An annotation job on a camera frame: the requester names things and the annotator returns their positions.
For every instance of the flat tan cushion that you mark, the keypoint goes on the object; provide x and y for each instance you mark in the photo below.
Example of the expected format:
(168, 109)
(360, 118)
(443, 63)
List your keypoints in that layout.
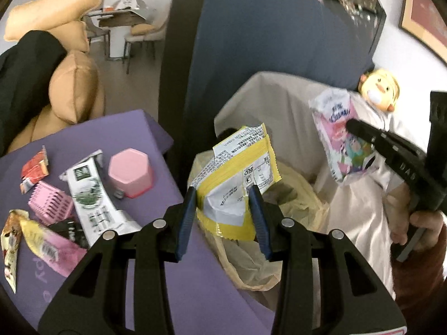
(73, 36)

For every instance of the dark cabinet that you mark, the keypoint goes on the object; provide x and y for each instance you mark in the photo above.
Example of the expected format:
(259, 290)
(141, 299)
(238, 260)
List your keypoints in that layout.
(178, 76)

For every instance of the pink plastic basket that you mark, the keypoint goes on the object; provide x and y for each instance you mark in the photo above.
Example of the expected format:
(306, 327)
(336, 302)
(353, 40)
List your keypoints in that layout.
(49, 204)

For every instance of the beige printed packet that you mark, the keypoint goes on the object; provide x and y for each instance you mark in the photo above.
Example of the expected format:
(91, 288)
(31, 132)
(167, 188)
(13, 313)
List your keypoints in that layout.
(10, 247)

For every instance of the yellow and white snack wrapper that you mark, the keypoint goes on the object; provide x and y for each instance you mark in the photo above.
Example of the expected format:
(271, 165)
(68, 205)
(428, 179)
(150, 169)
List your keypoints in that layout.
(237, 167)

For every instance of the person's right hand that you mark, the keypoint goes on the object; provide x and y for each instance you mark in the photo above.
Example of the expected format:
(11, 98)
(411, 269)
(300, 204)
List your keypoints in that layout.
(398, 213)

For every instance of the white and green wrapper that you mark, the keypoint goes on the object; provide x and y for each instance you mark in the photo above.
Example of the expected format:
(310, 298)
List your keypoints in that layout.
(90, 195)

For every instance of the framed wall picture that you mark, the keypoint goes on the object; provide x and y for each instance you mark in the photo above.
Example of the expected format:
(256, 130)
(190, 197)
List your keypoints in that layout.
(426, 10)

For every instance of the pink hexagonal box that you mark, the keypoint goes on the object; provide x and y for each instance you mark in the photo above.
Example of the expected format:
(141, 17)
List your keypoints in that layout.
(131, 171)

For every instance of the small black packet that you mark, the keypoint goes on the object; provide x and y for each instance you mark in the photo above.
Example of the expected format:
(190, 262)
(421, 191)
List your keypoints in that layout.
(71, 232)

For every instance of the small red sauce packet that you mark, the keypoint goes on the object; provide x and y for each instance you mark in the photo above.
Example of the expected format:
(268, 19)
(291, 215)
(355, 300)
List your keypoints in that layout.
(35, 164)

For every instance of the long tan cushion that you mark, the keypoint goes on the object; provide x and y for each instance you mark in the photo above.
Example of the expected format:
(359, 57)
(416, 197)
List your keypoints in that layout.
(52, 10)

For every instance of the yellow and pink wrapper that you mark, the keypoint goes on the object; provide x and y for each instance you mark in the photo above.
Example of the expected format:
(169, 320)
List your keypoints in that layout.
(52, 251)

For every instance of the round tan cushion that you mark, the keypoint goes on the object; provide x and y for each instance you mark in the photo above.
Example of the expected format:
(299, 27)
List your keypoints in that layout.
(75, 87)

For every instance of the person's right forearm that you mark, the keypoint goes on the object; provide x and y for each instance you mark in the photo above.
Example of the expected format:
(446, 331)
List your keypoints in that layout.
(426, 275)

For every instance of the pink white snack packet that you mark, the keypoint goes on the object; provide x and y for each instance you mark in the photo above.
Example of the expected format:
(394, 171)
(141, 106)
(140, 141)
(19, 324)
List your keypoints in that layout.
(335, 139)

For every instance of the glass fish tank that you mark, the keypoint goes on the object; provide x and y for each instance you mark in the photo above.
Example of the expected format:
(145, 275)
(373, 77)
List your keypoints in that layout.
(349, 0)

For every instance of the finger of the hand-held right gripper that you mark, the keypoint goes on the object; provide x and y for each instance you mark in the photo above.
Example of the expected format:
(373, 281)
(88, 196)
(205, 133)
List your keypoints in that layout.
(370, 136)

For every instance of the white mesh food cover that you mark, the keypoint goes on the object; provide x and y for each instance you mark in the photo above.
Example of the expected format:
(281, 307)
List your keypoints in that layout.
(131, 7)

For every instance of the grey dining chair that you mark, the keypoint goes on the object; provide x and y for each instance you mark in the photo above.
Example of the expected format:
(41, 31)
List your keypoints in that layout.
(96, 33)

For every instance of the purple tablecloth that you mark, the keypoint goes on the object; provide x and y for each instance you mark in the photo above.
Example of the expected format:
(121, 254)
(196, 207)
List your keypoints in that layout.
(146, 136)

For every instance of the dining table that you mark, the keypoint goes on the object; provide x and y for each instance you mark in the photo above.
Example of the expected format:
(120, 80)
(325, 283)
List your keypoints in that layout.
(115, 21)

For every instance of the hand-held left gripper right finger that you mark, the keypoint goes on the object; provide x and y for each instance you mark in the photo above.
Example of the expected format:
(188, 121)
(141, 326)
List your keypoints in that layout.
(260, 223)

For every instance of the grey chair with tan cushion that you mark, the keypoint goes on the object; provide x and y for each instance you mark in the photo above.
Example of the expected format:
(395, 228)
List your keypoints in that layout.
(143, 35)

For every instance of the black jacket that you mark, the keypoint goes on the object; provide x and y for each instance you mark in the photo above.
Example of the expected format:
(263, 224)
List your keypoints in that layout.
(24, 83)

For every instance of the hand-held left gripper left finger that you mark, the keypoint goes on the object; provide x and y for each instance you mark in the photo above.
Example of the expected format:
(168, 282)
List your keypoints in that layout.
(187, 223)

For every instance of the yellow duck plush toy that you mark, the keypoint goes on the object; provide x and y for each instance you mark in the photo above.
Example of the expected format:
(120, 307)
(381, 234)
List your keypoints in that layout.
(379, 89)

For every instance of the yellowish plastic bag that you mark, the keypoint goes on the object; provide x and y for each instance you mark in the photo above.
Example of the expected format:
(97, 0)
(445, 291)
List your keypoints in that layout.
(300, 199)

